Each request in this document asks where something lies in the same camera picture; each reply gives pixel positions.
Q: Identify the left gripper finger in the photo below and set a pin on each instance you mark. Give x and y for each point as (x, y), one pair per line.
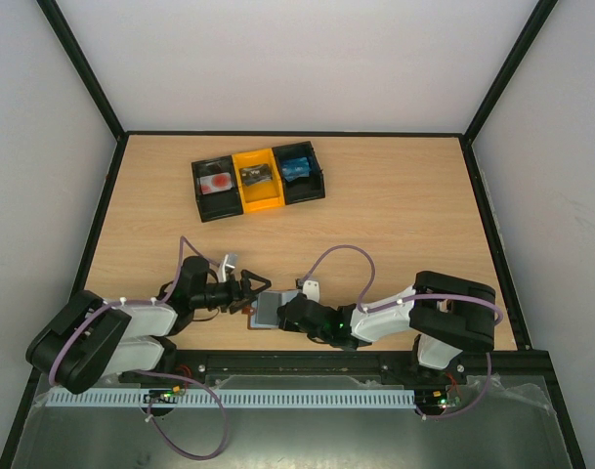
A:
(252, 283)
(242, 300)

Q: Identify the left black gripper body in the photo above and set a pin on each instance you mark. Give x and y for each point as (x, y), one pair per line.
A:
(215, 299)

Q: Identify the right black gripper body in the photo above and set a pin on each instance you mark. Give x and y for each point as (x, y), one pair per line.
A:
(287, 313)

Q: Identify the brown leather card holder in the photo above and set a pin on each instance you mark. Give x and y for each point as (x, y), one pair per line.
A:
(262, 313)

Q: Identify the black VIP logo card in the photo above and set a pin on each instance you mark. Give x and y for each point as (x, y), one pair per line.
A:
(256, 174)

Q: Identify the blue card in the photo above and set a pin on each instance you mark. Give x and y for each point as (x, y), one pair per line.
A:
(295, 168)

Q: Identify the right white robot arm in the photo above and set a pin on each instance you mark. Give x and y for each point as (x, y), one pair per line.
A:
(451, 315)

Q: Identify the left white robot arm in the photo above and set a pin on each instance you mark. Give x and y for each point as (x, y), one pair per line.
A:
(92, 337)

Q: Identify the red white card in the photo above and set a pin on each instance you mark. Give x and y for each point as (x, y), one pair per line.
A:
(215, 183)

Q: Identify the left black bin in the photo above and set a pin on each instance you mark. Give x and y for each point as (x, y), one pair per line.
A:
(218, 205)

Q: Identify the black bin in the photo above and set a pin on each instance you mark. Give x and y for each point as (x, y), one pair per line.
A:
(218, 205)
(303, 189)

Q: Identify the yellow middle bin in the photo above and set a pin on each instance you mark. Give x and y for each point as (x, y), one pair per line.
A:
(259, 197)

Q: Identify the right black bin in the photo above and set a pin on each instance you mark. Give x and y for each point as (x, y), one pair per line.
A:
(303, 189)

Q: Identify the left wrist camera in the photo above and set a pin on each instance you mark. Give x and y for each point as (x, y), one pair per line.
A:
(226, 267)

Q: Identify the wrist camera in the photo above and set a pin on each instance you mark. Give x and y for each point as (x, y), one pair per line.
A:
(309, 287)
(226, 267)

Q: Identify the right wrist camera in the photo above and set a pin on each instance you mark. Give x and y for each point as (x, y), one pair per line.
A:
(309, 287)

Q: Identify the white slotted cable duct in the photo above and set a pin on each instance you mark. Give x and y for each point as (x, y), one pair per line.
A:
(239, 399)

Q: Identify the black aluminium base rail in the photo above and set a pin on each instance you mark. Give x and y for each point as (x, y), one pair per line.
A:
(383, 367)

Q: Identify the black enclosure frame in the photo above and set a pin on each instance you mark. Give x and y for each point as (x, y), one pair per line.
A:
(539, 15)

